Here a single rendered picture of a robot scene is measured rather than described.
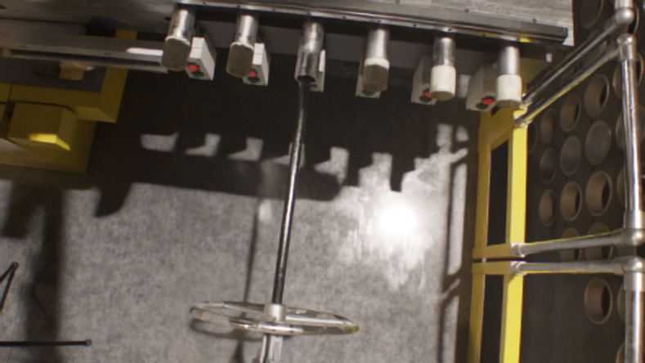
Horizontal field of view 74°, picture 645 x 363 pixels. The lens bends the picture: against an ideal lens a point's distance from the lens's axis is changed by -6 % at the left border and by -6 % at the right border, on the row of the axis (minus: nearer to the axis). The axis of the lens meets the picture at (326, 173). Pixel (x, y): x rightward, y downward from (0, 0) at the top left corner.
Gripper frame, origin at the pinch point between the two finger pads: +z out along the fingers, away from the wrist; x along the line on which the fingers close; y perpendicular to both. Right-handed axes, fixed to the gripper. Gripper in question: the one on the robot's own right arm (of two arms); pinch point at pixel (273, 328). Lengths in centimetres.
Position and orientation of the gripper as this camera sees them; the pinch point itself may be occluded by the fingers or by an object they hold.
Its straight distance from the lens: 106.8
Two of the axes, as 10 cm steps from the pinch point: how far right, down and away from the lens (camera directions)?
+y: 9.3, 1.8, 3.3
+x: 3.6, -1.6, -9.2
